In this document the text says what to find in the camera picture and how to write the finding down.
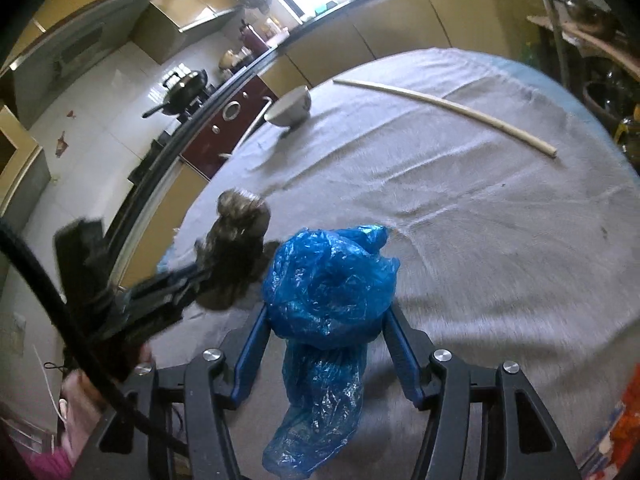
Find person's left hand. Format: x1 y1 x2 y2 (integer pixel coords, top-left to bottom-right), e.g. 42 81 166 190
60 372 108 461

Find metal shelf rack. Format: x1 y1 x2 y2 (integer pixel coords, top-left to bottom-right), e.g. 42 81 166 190
525 0 640 171

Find red thermos jug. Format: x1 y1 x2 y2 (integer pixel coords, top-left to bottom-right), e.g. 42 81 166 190
239 20 266 56

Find black cable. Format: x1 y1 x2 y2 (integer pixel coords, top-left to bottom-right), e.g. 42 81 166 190
0 222 191 456

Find light blue plastic sheet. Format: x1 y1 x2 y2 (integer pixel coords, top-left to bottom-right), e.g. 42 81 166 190
490 55 626 161

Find blue plastic bag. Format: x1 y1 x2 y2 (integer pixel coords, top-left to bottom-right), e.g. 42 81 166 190
262 225 401 478

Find white cord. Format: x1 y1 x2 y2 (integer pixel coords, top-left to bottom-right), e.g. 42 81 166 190
32 345 68 421

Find dark red oven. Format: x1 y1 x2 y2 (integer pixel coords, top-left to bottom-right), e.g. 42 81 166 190
180 75 281 181

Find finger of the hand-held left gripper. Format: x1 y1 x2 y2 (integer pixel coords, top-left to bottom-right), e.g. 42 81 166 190
100 297 201 342
117 264 213 306

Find yellow kitchen cabinets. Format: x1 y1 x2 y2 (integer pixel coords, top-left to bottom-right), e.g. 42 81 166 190
115 0 551 291

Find dark fuzzy hair clump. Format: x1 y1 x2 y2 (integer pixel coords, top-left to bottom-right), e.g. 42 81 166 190
194 189 273 311

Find black kitchen countertop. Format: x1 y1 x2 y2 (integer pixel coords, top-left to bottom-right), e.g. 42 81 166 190
120 0 531 286

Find red plastic bag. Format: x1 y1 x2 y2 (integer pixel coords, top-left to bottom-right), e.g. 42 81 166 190
597 390 640 466

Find black wok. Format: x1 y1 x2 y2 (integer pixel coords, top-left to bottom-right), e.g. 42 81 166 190
142 69 210 120

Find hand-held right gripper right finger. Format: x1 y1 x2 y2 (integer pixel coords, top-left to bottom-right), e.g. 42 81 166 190
381 302 583 480

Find person's left forearm pink sleeve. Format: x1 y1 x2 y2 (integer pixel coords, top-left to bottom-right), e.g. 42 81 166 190
0 410 76 480

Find long pale wooden stick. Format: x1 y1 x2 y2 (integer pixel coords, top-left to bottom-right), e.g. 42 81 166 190
332 78 557 157

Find yellow wall cabinets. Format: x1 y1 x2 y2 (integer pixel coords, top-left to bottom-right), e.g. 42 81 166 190
0 0 251 126

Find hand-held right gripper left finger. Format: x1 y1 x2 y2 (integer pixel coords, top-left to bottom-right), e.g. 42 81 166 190
75 302 273 480

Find white ceramic bowl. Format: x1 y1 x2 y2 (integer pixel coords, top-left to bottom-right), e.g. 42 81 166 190
264 85 312 128

